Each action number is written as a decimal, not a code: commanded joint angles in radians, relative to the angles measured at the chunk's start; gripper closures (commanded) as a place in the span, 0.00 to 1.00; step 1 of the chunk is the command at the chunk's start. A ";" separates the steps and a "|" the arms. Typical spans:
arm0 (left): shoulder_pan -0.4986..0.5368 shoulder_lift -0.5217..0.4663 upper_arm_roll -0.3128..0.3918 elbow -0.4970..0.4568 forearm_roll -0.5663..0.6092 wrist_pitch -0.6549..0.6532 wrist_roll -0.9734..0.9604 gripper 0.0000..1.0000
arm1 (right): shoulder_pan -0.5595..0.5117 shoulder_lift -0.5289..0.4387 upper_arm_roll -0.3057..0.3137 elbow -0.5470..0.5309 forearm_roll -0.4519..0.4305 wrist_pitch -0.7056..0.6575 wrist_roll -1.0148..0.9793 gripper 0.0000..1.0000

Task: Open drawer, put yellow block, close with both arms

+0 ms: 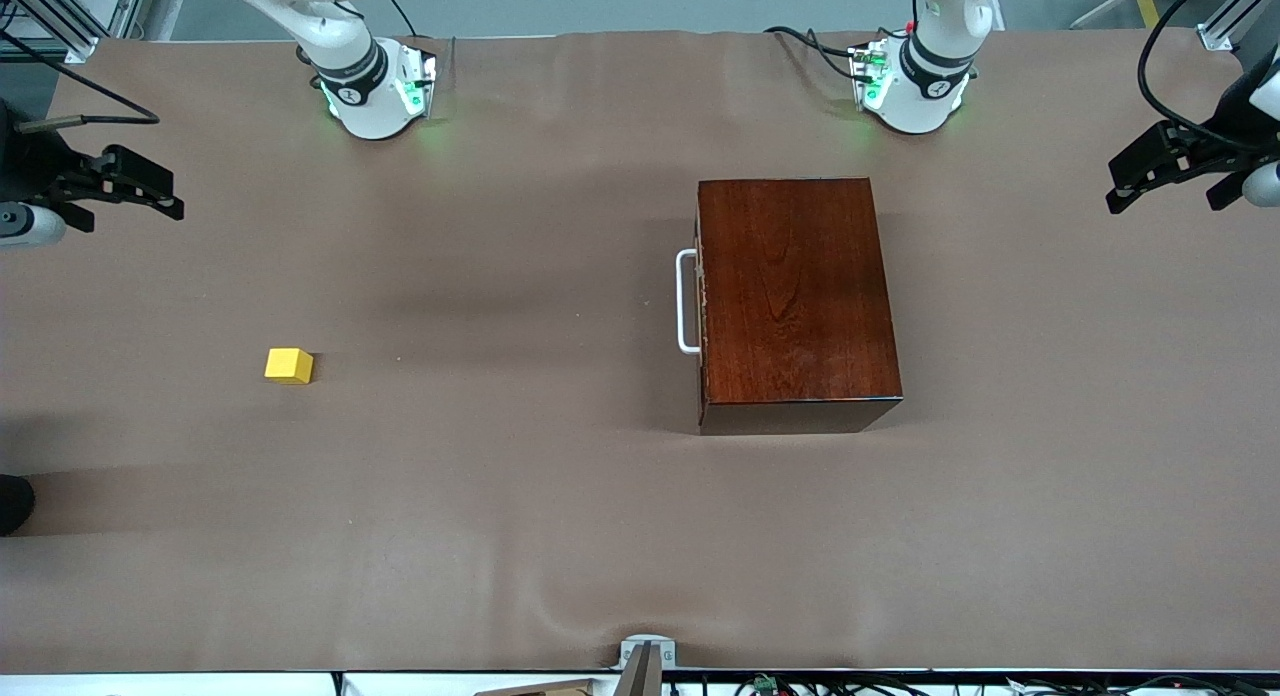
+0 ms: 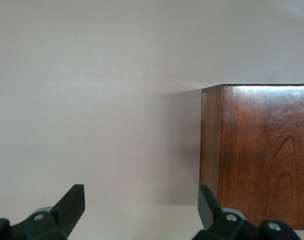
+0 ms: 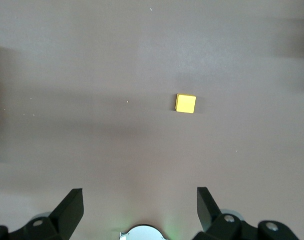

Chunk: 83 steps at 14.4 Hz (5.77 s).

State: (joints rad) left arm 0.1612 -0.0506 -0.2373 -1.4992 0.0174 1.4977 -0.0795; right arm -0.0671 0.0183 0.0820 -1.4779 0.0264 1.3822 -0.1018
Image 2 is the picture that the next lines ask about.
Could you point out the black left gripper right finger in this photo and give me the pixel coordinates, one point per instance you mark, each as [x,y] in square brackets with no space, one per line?
[211,215]

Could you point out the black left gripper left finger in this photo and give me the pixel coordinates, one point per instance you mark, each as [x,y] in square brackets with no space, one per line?
[64,215]

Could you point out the dark brown wooden cabinet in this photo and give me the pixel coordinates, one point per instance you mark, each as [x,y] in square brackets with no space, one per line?
[267,150]

